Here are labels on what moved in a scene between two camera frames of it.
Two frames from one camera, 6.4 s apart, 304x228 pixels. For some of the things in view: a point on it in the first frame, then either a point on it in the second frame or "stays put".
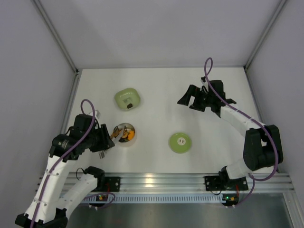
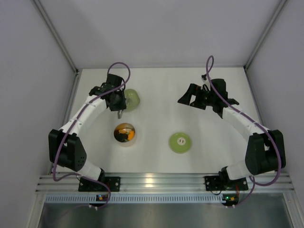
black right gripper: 198,99 stays put
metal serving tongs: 115,136 to 119,113
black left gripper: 106,137 to 119,104
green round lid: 179,142 stays put
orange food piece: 131,135 stays put
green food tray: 124,96 stays put
